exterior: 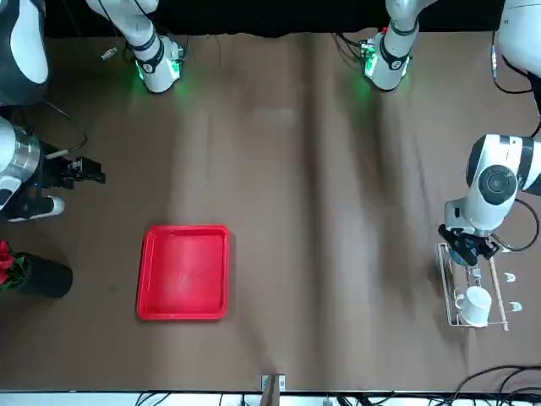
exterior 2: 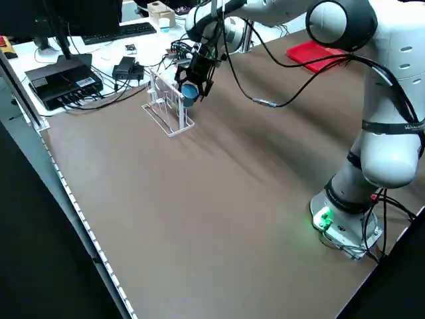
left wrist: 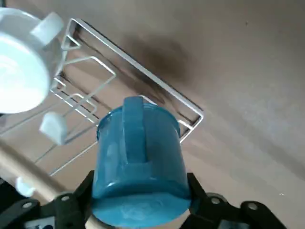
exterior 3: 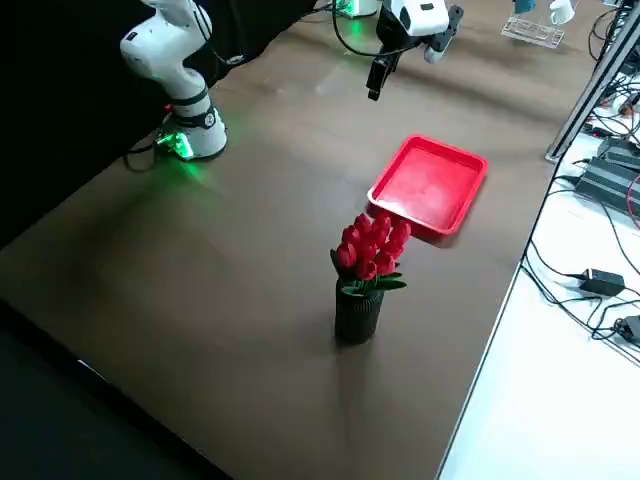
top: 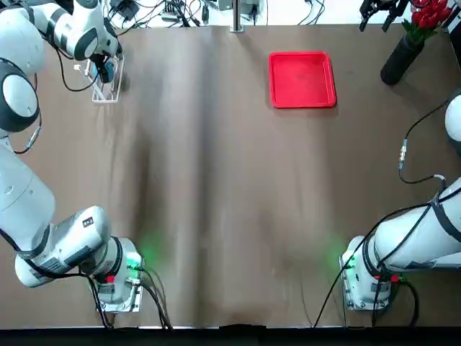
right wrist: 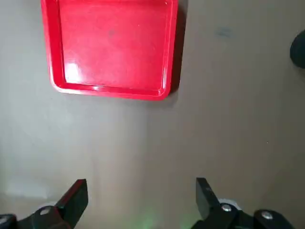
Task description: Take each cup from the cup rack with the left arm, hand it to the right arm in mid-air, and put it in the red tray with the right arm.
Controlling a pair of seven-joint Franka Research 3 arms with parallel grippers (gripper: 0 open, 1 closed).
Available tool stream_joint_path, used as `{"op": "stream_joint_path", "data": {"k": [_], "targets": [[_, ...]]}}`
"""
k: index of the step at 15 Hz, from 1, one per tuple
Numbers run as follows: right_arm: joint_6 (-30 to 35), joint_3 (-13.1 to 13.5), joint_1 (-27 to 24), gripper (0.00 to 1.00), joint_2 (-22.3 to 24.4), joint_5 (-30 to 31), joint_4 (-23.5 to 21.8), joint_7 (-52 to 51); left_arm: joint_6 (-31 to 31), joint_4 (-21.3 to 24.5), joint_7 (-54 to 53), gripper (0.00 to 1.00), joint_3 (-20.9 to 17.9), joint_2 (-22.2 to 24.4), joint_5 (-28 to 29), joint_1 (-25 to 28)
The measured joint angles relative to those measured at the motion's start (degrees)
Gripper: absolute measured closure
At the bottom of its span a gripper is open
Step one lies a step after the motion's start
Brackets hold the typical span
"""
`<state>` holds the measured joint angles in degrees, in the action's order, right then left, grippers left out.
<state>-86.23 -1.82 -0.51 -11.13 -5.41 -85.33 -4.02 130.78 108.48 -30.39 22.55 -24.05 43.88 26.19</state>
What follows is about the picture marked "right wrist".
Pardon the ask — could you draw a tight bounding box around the black cylindrical vase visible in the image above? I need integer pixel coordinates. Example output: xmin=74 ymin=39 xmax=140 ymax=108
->
xmin=289 ymin=31 xmax=305 ymax=70

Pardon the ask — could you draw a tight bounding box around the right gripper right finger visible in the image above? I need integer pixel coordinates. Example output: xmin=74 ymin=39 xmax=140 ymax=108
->
xmin=190 ymin=177 xmax=296 ymax=229

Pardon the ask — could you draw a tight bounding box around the red plastic tray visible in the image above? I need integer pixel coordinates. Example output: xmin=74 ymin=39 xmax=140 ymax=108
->
xmin=41 ymin=0 xmax=179 ymax=101

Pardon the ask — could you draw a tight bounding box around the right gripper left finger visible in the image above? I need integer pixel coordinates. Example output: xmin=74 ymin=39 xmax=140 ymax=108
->
xmin=0 ymin=178 xmax=89 ymax=229

